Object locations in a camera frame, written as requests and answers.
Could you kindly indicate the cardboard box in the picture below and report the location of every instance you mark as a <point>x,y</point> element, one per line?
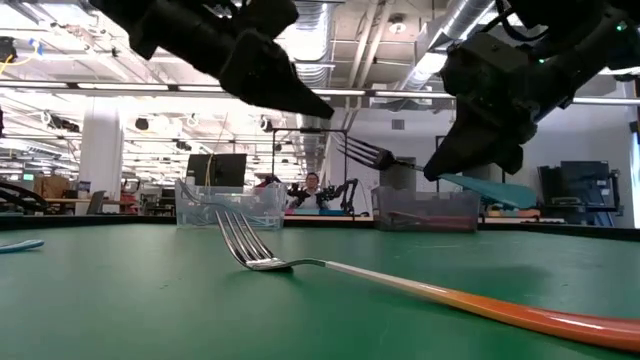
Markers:
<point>50,187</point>

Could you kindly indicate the black metal stand frame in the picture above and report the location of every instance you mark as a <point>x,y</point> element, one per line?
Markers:
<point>310,130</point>

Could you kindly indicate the green table mat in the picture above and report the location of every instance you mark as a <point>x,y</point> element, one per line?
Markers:
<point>125,320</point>

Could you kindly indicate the background workbench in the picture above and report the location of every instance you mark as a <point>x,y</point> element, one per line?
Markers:
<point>325,218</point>

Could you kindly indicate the long ceiling light bar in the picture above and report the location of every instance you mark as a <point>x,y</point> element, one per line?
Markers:
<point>100,87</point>

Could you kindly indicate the black table frame rail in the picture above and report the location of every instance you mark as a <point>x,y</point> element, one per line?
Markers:
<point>10,221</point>

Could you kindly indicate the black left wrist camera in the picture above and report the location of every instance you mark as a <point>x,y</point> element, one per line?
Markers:
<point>270,15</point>

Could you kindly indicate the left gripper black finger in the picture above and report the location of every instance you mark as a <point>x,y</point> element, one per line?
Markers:
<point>270,80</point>

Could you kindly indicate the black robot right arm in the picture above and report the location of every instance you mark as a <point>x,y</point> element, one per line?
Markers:
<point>600,30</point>

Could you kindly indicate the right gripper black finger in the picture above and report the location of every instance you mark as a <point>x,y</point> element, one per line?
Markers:
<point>475,140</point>

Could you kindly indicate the dark grey plastic container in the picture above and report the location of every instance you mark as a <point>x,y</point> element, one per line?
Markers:
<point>430,200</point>

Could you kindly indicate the white square column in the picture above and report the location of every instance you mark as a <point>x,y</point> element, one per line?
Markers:
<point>100,160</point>

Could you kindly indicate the small black ceiling camera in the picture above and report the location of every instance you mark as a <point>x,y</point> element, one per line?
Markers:
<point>266,125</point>
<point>141,123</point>

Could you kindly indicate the blue black equipment cart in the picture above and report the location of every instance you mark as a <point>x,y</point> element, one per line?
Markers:
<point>580,185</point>

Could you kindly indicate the silver ventilation duct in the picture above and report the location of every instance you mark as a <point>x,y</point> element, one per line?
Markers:
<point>315,60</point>
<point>465,15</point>

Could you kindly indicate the clear plastic container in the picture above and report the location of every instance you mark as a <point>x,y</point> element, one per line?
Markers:
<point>225,200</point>

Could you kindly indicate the background black robot arm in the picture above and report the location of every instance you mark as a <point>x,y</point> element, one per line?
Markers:
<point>297,192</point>
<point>347,192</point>

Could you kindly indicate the black computer monitor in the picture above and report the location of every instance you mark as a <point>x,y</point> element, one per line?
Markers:
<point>220,170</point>

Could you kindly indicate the person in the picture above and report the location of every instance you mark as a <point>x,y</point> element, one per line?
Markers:
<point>311,200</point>

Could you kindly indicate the grey chair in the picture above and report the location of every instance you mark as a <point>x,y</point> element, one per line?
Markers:
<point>96,202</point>

